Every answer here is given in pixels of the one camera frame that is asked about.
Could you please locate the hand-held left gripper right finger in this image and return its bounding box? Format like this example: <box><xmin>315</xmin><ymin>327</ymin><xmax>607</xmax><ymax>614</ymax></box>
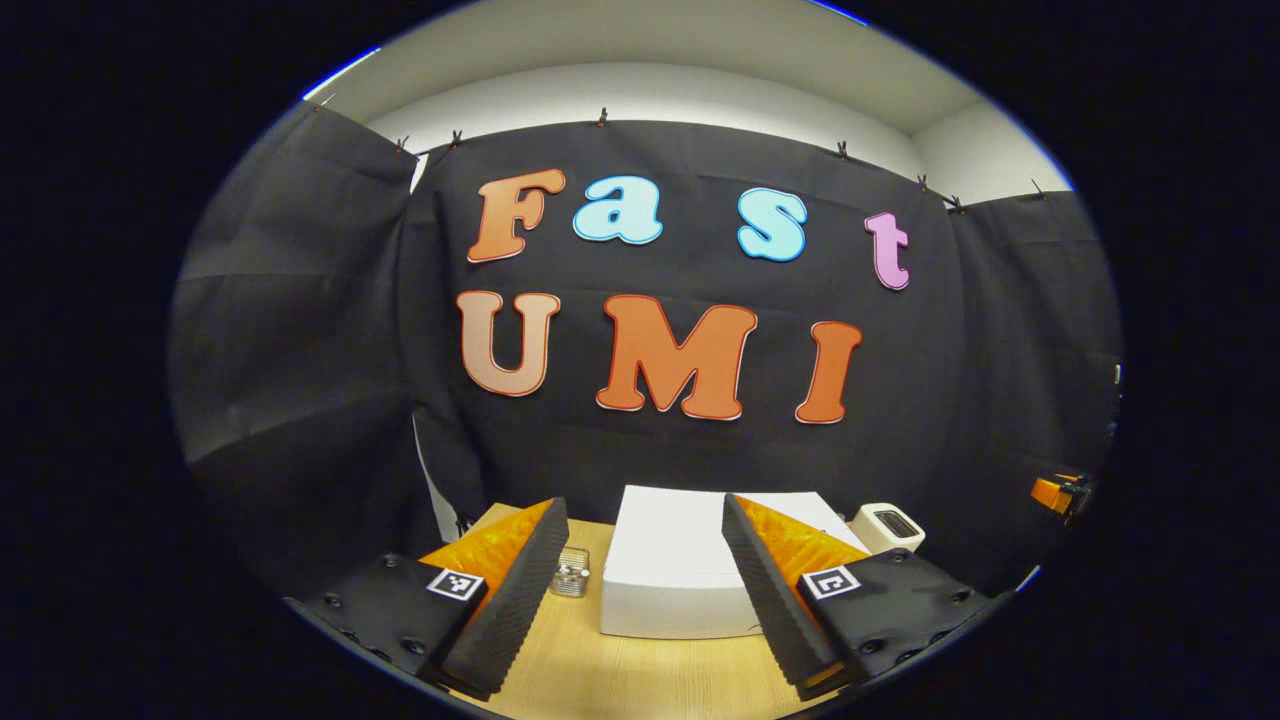
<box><xmin>722</xmin><ymin>490</ymin><xmax>1001</xmax><ymax>701</ymax></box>

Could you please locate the metal wire basket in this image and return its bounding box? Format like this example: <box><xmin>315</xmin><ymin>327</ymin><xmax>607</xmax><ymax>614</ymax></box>
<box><xmin>550</xmin><ymin>546</ymin><xmax>592</xmax><ymax>599</ymax></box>

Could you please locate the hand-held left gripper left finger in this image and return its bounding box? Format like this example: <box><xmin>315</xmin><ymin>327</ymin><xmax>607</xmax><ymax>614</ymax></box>
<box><xmin>283</xmin><ymin>495</ymin><xmax>571</xmax><ymax>703</ymax></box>

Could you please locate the white microwave oven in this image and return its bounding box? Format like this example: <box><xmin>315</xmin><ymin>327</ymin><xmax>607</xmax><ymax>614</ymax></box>
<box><xmin>600</xmin><ymin>485</ymin><xmax>871</xmax><ymax>641</ymax></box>

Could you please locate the white toaster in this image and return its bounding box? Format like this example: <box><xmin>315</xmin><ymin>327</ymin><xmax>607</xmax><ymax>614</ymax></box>
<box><xmin>850</xmin><ymin>503</ymin><xmax>927</xmax><ymax>557</ymax></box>

